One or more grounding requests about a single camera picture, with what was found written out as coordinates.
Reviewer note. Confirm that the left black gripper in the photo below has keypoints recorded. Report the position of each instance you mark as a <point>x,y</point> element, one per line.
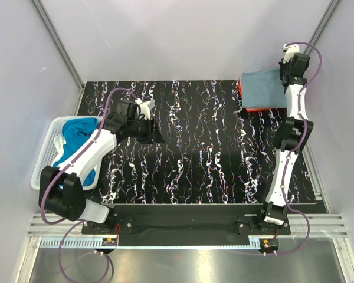
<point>150,131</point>

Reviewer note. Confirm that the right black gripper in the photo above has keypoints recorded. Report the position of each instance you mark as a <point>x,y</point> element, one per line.
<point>285,73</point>

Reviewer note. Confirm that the grey-blue t shirt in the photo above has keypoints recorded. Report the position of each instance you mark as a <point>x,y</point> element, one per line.
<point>262,90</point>

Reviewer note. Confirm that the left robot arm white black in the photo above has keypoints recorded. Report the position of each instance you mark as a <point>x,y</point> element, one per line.
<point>61,188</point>

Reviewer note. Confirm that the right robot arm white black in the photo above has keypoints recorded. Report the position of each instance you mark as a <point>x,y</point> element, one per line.
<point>290,140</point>

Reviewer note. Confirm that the bright blue t shirt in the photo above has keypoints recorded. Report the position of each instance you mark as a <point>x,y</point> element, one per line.
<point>76,132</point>

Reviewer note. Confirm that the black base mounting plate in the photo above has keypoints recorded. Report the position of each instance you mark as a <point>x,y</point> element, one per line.
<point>200,222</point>

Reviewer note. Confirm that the white cloth in basket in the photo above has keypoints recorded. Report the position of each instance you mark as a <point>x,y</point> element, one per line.
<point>59,142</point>

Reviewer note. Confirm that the white plastic laundry basket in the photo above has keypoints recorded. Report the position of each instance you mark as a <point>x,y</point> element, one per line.
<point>48,151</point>

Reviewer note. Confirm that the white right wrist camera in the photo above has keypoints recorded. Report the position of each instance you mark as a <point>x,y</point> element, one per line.
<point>289,51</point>

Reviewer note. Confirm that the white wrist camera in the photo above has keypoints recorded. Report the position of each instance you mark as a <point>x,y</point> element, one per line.
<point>146,108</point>
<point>289,51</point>

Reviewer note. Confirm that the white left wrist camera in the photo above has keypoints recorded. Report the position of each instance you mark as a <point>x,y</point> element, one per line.
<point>146,108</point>

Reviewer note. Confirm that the right aluminium frame post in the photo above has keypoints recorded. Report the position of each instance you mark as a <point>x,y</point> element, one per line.
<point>317,35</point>

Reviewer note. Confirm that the aluminium frame post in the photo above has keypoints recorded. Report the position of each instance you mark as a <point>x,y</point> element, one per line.
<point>55,38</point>
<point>317,35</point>

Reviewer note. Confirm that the white slotted cable duct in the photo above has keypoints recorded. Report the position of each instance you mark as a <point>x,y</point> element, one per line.
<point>152,243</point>

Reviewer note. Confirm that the left aluminium frame post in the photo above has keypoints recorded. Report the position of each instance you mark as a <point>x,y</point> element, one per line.
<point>55,38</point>

